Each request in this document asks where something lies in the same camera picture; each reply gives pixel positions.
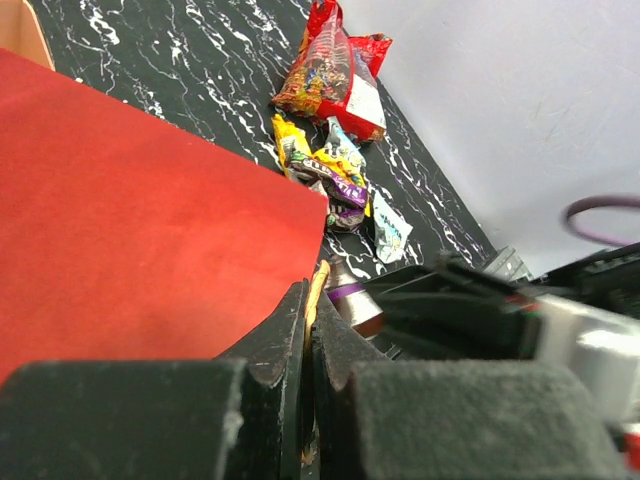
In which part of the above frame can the brown purple M&M's packet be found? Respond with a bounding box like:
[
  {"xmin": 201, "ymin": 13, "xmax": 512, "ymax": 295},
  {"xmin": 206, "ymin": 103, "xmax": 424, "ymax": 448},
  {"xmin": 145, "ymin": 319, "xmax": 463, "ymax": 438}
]
[{"xmin": 326, "ymin": 256, "xmax": 384, "ymax": 339}]

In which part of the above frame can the peach plastic desk organizer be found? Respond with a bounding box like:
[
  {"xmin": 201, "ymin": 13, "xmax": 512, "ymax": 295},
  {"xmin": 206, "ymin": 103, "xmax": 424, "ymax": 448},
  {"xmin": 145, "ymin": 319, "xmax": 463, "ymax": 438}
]
[{"xmin": 0, "ymin": 0, "xmax": 55, "ymax": 71}]

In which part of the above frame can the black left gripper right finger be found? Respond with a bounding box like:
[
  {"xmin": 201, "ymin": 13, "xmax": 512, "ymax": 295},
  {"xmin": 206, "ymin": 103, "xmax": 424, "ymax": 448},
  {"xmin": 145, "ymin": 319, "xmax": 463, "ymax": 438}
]
[{"xmin": 311, "ymin": 297, "xmax": 625, "ymax": 479}]

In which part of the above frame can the silver Himalaya snack packet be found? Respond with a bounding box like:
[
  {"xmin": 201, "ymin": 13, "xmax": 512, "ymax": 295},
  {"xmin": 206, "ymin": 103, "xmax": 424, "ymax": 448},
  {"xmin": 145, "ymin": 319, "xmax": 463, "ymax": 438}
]
[{"xmin": 324, "ymin": 116, "xmax": 365, "ymax": 164}]

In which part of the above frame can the large red candy bag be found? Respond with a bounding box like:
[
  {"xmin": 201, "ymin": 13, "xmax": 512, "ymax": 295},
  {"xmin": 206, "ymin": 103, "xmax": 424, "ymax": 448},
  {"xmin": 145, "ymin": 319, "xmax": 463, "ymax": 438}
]
[{"xmin": 272, "ymin": 1, "xmax": 392, "ymax": 143}]

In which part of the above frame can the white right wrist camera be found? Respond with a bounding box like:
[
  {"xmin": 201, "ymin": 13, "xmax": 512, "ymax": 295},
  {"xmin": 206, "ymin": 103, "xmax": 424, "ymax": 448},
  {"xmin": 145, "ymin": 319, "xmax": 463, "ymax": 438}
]
[{"xmin": 532, "ymin": 294, "xmax": 640, "ymax": 471}]

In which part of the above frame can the yellow M&M's packet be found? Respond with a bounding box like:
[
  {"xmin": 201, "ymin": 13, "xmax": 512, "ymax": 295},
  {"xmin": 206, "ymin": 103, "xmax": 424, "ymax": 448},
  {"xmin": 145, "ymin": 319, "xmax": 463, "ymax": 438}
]
[
  {"xmin": 313, "ymin": 143, "xmax": 368, "ymax": 206},
  {"xmin": 271, "ymin": 113, "xmax": 312, "ymax": 182}
]

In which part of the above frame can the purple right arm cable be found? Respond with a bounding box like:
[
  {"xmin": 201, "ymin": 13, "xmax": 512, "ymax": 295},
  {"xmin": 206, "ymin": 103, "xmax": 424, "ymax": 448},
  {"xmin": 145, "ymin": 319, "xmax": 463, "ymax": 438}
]
[{"xmin": 562, "ymin": 194, "xmax": 640, "ymax": 247}]

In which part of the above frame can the black aluminium front rail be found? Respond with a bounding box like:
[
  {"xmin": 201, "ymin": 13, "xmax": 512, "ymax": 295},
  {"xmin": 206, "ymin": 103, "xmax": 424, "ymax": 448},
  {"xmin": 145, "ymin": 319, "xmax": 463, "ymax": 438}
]
[{"xmin": 482, "ymin": 246, "xmax": 533, "ymax": 282}]

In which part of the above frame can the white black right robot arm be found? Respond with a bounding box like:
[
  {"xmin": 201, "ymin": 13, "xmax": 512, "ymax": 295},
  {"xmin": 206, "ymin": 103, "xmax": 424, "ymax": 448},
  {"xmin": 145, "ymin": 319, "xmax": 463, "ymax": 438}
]
[{"xmin": 365, "ymin": 245, "xmax": 639, "ymax": 360}]

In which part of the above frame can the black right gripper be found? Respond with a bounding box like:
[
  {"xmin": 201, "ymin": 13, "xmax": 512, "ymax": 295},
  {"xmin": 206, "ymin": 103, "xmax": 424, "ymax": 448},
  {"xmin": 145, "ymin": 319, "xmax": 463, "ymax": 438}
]
[{"xmin": 367, "ymin": 264, "xmax": 543, "ymax": 360}]

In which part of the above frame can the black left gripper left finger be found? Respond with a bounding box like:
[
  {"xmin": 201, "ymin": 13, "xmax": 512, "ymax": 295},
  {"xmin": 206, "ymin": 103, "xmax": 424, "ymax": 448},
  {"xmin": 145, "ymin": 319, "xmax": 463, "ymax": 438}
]
[{"xmin": 1, "ymin": 281, "xmax": 309, "ymax": 479}]

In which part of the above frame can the red brown paper bag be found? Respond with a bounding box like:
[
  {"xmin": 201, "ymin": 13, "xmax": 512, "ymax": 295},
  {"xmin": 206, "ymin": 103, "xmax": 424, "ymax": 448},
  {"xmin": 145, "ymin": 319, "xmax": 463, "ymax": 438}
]
[{"xmin": 1, "ymin": 51, "xmax": 327, "ymax": 376}]

